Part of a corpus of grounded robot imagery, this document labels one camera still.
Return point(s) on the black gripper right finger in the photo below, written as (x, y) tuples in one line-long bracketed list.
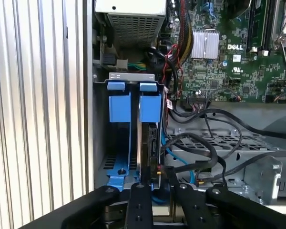
[(195, 210)]

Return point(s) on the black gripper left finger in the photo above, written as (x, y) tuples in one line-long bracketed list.
[(139, 210)]

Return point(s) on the hard disk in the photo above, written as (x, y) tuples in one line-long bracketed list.
[(150, 107)]

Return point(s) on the empty blue disk carrier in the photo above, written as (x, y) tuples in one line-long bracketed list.
[(119, 107)]

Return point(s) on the grey perforated drive cage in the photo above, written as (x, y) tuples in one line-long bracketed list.
[(259, 171)]

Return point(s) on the silver PC case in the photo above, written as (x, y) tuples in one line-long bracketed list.
[(89, 95)]

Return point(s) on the green Dell motherboard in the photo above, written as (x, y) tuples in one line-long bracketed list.
[(217, 78)]

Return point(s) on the silver finned chipset heatsink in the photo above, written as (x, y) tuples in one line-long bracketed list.
[(205, 44)]

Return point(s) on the silver power supply unit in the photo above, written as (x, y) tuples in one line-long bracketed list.
[(133, 23)]

